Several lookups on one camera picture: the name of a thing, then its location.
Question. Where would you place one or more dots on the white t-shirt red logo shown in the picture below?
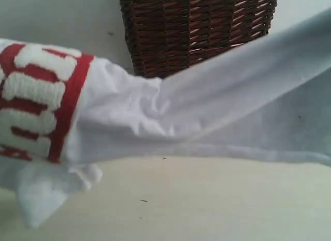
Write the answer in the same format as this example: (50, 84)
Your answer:
(63, 111)

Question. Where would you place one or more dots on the dark red wicker basket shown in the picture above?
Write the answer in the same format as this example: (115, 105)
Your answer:
(167, 36)

